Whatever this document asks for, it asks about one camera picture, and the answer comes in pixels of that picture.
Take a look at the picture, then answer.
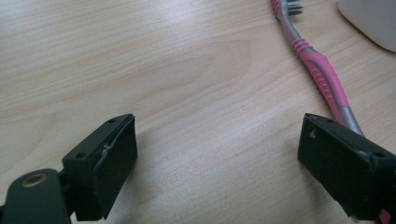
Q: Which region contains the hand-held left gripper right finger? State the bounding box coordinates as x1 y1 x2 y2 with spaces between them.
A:
297 112 396 221

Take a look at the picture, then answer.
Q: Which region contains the pink and grey toothbrush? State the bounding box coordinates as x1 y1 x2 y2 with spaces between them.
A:
270 0 392 224

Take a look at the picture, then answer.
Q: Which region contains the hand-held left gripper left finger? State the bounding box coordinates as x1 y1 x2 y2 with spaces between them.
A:
62 113 138 222

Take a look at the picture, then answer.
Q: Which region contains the white rounded object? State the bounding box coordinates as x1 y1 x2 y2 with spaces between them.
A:
337 0 396 53

